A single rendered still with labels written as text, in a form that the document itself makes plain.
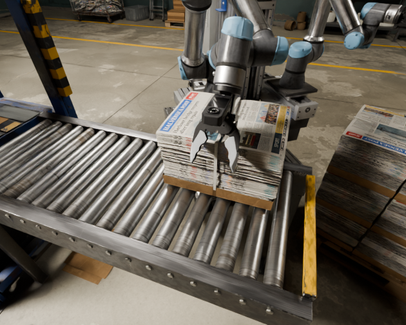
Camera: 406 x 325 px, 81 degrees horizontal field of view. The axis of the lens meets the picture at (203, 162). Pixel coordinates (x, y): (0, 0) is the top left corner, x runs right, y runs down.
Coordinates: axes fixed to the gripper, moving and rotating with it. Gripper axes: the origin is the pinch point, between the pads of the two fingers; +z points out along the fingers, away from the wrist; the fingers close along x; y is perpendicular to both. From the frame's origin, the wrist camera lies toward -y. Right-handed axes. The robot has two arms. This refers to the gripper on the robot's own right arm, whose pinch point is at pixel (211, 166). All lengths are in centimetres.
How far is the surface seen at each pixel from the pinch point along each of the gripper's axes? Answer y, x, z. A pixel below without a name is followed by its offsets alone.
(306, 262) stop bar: 3.3, -28.5, 19.8
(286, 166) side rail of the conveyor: 37.8, -21.0, 1.8
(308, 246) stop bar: 7.4, -29.0, 17.4
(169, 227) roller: 3.3, 10.1, 22.3
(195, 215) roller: 9.1, 4.2, 18.7
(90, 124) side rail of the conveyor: 38, 71, 2
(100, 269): 49, 66, 87
